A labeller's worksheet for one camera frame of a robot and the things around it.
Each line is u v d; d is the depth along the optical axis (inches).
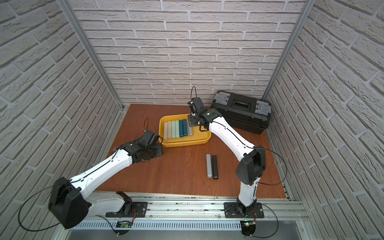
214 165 34.1
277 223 27.9
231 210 28.7
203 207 29.8
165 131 39.6
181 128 40.7
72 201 15.2
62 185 15.9
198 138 39.1
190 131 39.8
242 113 37.4
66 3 27.1
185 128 40.8
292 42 32.0
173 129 40.6
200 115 22.5
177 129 40.6
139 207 29.2
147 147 24.4
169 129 40.5
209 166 34.0
